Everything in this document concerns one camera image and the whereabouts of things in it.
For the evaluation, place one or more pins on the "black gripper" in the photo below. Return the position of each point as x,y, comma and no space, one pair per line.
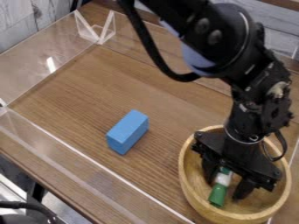
249,159

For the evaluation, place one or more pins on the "green and white marker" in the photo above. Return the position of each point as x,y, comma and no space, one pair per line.
221,187

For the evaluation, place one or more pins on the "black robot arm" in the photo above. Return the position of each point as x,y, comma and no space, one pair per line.
224,46

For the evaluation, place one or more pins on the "brown wooden bowl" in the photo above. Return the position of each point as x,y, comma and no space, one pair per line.
253,210

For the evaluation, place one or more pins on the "blue rectangular block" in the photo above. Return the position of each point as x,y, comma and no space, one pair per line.
129,130

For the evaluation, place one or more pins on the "black metal stand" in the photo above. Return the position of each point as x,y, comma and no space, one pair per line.
37,213

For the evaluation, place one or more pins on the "clear acrylic tray wall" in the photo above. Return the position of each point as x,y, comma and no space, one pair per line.
68,90

